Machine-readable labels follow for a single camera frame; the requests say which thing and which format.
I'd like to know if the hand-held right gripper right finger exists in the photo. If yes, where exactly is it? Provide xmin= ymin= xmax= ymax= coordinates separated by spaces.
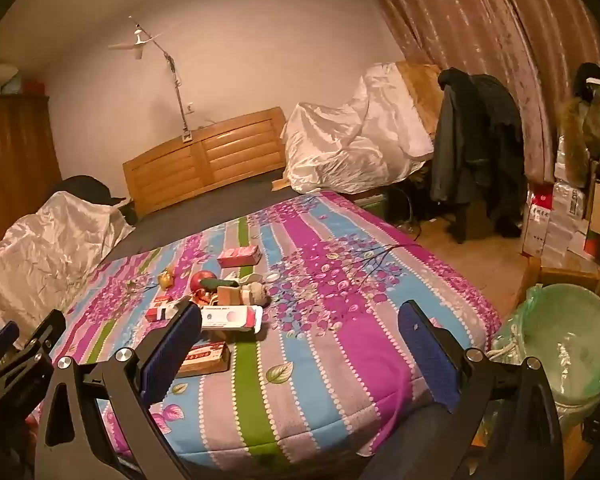
xmin=397 ymin=300 xmax=566 ymax=480

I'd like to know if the red apple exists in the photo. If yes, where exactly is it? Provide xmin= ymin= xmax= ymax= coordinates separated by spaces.
xmin=190 ymin=270 xmax=217 ymax=292

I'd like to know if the fur hood coat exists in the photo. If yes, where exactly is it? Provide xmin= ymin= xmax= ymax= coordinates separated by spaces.
xmin=555 ymin=62 xmax=600 ymax=186

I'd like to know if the green storage bin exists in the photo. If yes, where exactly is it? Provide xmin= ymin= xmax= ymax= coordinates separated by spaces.
xmin=355 ymin=195 xmax=388 ymax=218

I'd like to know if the red white carton box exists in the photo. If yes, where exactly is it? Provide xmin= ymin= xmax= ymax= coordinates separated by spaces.
xmin=146 ymin=299 xmax=191 ymax=324

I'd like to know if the white satin cover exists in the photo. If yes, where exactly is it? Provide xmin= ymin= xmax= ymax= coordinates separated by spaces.
xmin=281 ymin=62 xmax=436 ymax=196
xmin=0 ymin=191 xmax=136 ymax=331

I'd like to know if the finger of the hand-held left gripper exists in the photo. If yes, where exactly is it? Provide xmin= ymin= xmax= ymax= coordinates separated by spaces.
xmin=0 ymin=321 xmax=21 ymax=363
xmin=11 ymin=309 xmax=67 ymax=361

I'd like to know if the stack of white boxes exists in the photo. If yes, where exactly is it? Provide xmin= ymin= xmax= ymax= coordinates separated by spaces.
xmin=522 ymin=130 xmax=600 ymax=266

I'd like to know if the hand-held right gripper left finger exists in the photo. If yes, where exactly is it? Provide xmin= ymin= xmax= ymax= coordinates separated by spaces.
xmin=34 ymin=301 xmax=203 ymax=480

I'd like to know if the dark grey mattress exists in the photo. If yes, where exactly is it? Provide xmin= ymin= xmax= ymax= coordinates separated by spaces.
xmin=100 ymin=167 xmax=321 ymax=261

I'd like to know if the brown red carton box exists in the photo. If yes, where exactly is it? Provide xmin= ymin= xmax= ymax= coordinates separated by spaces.
xmin=175 ymin=341 xmax=231 ymax=378

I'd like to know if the floral striped bedsheet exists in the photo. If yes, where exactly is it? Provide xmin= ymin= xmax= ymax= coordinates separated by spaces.
xmin=27 ymin=190 xmax=503 ymax=466

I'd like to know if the white ceiling fan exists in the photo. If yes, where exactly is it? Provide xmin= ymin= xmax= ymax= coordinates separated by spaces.
xmin=107 ymin=30 xmax=163 ymax=61

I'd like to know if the trash bin with green bag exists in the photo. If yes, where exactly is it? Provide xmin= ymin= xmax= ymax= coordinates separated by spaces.
xmin=490 ymin=282 xmax=600 ymax=411

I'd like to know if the metal boom phone stand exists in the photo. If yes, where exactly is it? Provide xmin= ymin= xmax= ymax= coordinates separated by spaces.
xmin=129 ymin=16 xmax=193 ymax=143

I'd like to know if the black cloth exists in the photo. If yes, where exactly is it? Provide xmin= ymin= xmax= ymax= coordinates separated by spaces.
xmin=60 ymin=175 xmax=131 ymax=208

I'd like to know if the pink patterned curtain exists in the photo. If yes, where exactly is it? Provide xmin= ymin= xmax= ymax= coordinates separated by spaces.
xmin=362 ymin=0 xmax=600 ymax=183

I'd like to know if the white pink carton box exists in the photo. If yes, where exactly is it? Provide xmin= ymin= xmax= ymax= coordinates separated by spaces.
xmin=200 ymin=305 xmax=264 ymax=335

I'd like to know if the white bag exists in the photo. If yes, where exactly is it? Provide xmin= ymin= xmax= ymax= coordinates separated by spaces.
xmin=0 ymin=62 xmax=26 ymax=95

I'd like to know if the golden yellow blanket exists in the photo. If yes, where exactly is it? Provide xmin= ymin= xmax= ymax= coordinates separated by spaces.
xmin=395 ymin=61 xmax=446 ymax=131

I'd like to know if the dark jacket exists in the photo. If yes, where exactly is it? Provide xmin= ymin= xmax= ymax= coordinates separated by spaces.
xmin=430 ymin=67 xmax=526 ymax=238

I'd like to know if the wooden chair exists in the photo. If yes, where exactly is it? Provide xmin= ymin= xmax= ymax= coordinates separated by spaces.
xmin=517 ymin=255 xmax=600 ymax=311

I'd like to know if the wooden wardrobe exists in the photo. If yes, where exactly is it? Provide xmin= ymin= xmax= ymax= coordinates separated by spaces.
xmin=0 ymin=94 xmax=63 ymax=261

